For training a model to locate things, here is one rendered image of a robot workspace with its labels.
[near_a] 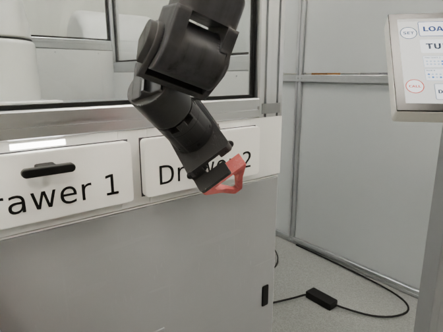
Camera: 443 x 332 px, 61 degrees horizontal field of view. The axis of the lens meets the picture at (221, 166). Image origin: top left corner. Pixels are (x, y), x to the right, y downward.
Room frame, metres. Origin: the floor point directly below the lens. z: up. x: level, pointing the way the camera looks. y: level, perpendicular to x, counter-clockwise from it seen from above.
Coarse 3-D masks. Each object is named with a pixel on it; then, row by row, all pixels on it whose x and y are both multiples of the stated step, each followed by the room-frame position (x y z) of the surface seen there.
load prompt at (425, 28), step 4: (420, 24) 1.03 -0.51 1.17; (424, 24) 1.02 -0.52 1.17; (428, 24) 1.02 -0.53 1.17; (432, 24) 1.02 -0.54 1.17; (436, 24) 1.02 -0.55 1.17; (440, 24) 1.01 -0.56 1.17; (420, 28) 1.02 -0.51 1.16; (424, 28) 1.01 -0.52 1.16; (428, 28) 1.01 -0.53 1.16; (432, 28) 1.01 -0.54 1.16; (436, 28) 1.01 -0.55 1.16; (440, 28) 1.01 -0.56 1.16; (420, 32) 1.01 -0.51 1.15; (424, 32) 1.01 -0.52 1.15; (428, 32) 1.00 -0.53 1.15; (432, 32) 1.00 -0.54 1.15; (436, 32) 1.00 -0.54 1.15; (440, 32) 1.00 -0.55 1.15; (420, 36) 1.00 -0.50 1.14
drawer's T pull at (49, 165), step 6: (48, 162) 0.56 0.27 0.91; (30, 168) 0.52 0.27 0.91; (36, 168) 0.52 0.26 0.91; (42, 168) 0.52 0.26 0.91; (48, 168) 0.53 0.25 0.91; (54, 168) 0.53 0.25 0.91; (60, 168) 0.54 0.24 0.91; (66, 168) 0.54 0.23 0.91; (72, 168) 0.55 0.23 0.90; (24, 174) 0.51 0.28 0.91; (30, 174) 0.51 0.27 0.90; (36, 174) 0.52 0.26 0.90; (42, 174) 0.52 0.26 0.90; (48, 174) 0.53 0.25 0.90; (54, 174) 0.53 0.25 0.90
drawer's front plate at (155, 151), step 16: (240, 128) 0.81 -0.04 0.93; (256, 128) 0.84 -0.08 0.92; (144, 144) 0.66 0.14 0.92; (160, 144) 0.68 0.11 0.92; (240, 144) 0.81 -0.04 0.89; (256, 144) 0.84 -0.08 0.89; (144, 160) 0.66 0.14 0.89; (160, 160) 0.68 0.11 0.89; (176, 160) 0.71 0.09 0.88; (256, 160) 0.84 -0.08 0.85; (144, 176) 0.67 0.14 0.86; (176, 176) 0.70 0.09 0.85; (144, 192) 0.67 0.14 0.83; (160, 192) 0.68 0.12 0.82
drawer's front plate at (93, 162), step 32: (0, 160) 0.52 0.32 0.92; (32, 160) 0.55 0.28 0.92; (64, 160) 0.58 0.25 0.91; (96, 160) 0.61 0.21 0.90; (128, 160) 0.64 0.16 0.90; (0, 192) 0.52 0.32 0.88; (32, 192) 0.55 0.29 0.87; (64, 192) 0.57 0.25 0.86; (96, 192) 0.61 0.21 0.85; (128, 192) 0.64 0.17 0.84; (0, 224) 0.52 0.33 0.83
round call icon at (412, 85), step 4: (404, 80) 0.92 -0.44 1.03; (408, 80) 0.92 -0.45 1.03; (412, 80) 0.92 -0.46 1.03; (416, 80) 0.92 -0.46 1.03; (420, 80) 0.91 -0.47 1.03; (424, 80) 0.91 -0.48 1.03; (408, 84) 0.91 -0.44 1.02; (412, 84) 0.91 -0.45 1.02; (416, 84) 0.91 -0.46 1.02; (420, 84) 0.91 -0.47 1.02; (424, 84) 0.91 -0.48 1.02; (408, 88) 0.90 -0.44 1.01; (412, 88) 0.90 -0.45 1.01; (416, 88) 0.90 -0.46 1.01; (420, 88) 0.90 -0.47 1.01; (424, 88) 0.90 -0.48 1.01; (408, 92) 0.90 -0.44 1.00; (412, 92) 0.90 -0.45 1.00; (416, 92) 0.89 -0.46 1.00; (420, 92) 0.89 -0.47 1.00; (424, 92) 0.89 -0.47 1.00
